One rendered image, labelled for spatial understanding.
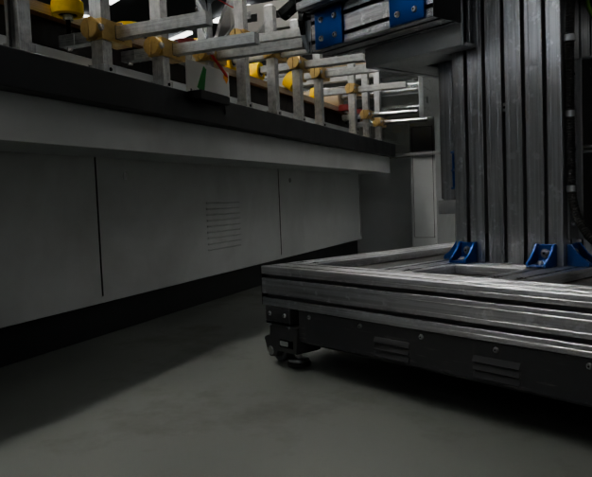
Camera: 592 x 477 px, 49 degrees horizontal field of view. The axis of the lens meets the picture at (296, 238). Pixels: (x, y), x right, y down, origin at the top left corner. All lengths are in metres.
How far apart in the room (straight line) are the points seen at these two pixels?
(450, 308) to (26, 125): 0.94
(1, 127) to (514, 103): 1.03
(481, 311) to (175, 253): 1.37
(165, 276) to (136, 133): 0.61
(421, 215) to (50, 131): 3.00
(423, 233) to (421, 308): 3.03
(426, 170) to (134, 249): 2.49
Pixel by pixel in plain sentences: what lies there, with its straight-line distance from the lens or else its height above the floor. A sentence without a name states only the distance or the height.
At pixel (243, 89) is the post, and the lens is 2.31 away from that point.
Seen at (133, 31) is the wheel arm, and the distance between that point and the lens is 1.69.
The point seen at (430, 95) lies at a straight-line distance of 4.18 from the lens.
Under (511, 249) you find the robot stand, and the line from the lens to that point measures 1.40.
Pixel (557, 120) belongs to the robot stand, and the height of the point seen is 0.51.
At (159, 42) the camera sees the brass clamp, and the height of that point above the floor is 0.82.
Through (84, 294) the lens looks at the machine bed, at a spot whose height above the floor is 0.14.
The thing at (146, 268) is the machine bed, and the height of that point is 0.18.
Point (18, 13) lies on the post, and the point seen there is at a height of 0.78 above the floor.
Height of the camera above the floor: 0.38
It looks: 4 degrees down
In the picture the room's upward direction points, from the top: 2 degrees counter-clockwise
